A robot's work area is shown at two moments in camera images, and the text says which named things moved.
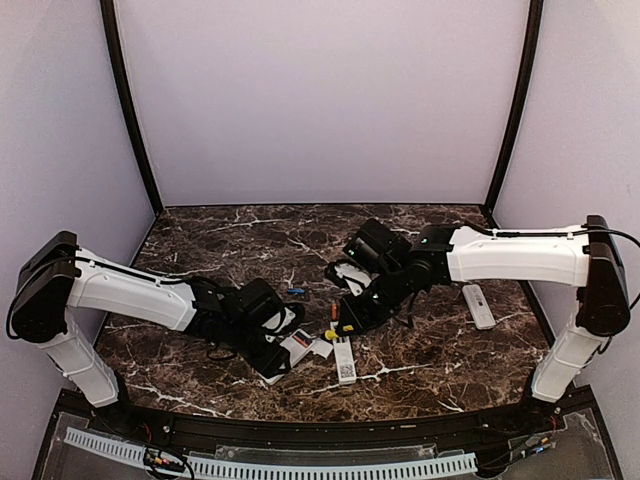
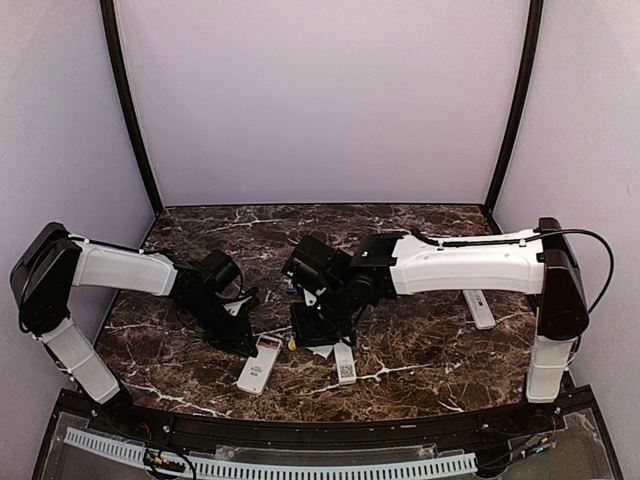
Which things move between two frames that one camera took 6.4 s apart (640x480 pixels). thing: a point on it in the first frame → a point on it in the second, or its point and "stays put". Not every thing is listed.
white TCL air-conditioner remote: x=298 y=346 → x=259 y=369
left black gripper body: x=266 y=364 → x=219 y=331
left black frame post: x=114 y=48 stays put
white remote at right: x=478 y=307 stays put
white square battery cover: x=321 y=347 stays put
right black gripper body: x=377 y=309 → x=319 y=327
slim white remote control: x=345 y=363 stays put
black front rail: x=298 y=434 stays put
